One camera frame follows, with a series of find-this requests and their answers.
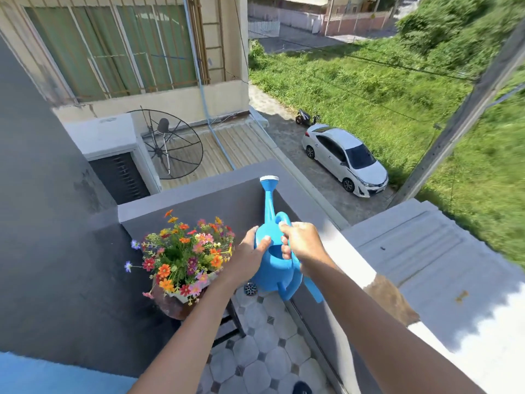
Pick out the blue plastic watering can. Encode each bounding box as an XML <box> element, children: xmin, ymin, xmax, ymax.
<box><xmin>251</xmin><ymin>175</ymin><xmax>325</xmax><ymax>304</ymax></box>

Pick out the person's left forearm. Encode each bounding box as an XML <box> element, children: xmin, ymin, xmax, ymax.
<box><xmin>127</xmin><ymin>270</ymin><xmax>247</xmax><ymax>394</ymax></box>

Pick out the grey concrete utility pole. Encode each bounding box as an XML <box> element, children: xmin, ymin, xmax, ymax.
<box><xmin>387</xmin><ymin>0</ymin><xmax>525</xmax><ymax>210</ymax></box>

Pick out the white flower pot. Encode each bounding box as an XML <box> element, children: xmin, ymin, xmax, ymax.
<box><xmin>166</xmin><ymin>274</ymin><xmax>218</xmax><ymax>305</ymax></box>

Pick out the beige corrugated metal roof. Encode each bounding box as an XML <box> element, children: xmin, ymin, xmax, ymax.
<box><xmin>158</xmin><ymin>118</ymin><xmax>280</xmax><ymax>192</ymax></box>

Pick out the white picket fence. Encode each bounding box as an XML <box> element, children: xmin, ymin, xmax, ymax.
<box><xmin>248</xmin><ymin>18</ymin><xmax>281</xmax><ymax>37</ymax></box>

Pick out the brown round stool top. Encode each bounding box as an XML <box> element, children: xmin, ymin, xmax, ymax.
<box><xmin>150</xmin><ymin>283</ymin><xmax>214</xmax><ymax>321</ymax></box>

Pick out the grey corrugated roof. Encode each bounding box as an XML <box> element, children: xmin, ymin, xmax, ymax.
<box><xmin>342</xmin><ymin>198</ymin><xmax>525</xmax><ymax>394</ymax></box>

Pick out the wooden ladder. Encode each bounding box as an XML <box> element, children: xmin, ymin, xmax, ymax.
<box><xmin>190</xmin><ymin>0</ymin><xmax>227</xmax><ymax>85</ymax></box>

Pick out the blue drain pipe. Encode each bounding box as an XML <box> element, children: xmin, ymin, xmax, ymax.
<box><xmin>182</xmin><ymin>0</ymin><xmax>237</xmax><ymax>171</ymax></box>

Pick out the black mesh satellite dish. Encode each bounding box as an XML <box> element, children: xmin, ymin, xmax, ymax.
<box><xmin>127</xmin><ymin>106</ymin><xmax>204</xmax><ymax>180</ymax></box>

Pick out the white sedan car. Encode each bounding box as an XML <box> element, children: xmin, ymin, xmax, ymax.
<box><xmin>301</xmin><ymin>124</ymin><xmax>389</xmax><ymax>198</ymax></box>

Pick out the black overhead power cable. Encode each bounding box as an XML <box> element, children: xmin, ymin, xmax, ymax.
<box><xmin>249</xmin><ymin>30</ymin><xmax>477</xmax><ymax>82</ymax></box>
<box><xmin>252</xmin><ymin>53</ymin><xmax>441</xmax><ymax>127</ymax></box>

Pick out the black metal stool frame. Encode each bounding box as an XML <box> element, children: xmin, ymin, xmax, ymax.
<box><xmin>205</xmin><ymin>299</ymin><xmax>247</xmax><ymax>350</ymax></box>

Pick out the colourful flower bouquet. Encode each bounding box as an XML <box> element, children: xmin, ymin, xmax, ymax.
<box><xmin>124</xmin><ymin>209</ymin><xmax>236</xmax><ymax>306</ymax></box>

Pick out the person's right hand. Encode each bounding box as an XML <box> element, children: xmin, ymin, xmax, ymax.
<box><xmin>279</xmin><ymin>221</ymin><xmax>329</xmax><ymax>267</ymax></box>

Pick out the person's right forearm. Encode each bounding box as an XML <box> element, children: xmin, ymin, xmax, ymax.
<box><xmin>301</xmin><ymin>258</ymin><xmax>486</xmax><ymax>394</ymax></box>

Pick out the person's left hand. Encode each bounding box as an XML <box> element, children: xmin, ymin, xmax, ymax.
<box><xmin>225</xmin><ymin>226</ymin><xmax>272</xmax><ymax>285</ymax></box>

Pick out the black motor scooter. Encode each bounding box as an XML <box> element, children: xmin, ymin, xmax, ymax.
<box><xmin>295</xmin><ymin>108</ymin><xmax>321</xmax><ymax>128</ymax></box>

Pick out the dark louvred vent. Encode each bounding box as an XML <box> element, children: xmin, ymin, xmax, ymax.
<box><xmin>88</xmin><ymin>150</ymin><xmax>151</xmax><ymax>206</ymax></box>

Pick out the barred window with green curtain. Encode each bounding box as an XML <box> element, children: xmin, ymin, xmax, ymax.
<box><xmin>24</xmin><ymin>3</ymin><xmax>200</xmax><ymax>101</ymax></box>

